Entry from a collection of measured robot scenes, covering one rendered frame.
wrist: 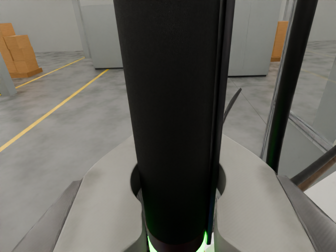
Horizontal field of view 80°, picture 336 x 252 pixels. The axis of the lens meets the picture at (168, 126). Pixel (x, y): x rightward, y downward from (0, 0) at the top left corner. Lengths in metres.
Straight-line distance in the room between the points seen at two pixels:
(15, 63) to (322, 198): 8.33
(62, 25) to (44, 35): 1.32
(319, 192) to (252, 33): 5.41
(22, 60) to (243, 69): 6.80
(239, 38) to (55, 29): 10.76
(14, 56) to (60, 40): 5.96
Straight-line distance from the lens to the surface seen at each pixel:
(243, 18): 5.74
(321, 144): 1.22
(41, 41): 14.64
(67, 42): 13.87
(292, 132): 1.43
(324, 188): 0.56
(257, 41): 5.90
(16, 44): 8.19
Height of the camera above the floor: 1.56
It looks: 29 degrees down
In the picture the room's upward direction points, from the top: 3 degrees counter-clockwise
